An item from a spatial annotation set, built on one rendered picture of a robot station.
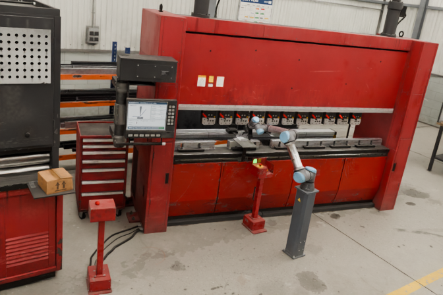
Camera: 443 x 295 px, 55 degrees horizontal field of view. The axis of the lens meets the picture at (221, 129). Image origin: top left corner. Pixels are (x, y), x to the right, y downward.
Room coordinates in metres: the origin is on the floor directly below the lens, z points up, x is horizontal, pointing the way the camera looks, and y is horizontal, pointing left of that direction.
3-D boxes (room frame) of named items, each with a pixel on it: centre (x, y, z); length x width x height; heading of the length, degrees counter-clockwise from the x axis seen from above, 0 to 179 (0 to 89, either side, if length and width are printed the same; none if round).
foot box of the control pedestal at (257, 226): (4.46, -0.53, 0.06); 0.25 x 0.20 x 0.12; 34
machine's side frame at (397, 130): (5.77, -2.23, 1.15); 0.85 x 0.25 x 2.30; 24
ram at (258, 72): (4.95, -0.82, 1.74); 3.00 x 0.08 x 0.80; 114
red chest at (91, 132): (4.40, 1.29, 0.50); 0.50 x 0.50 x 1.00; 24
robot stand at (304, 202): (4.02, -0.95, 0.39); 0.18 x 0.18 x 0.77; 36
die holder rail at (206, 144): (4.46, 0.28, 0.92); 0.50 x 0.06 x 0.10; 114
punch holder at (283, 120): (4.92, -0.75, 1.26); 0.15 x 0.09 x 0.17; 114
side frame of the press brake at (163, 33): (4.45, 0.74, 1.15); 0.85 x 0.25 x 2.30; 24
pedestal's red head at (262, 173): (4.48, -0.52, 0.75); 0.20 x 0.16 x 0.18; 124
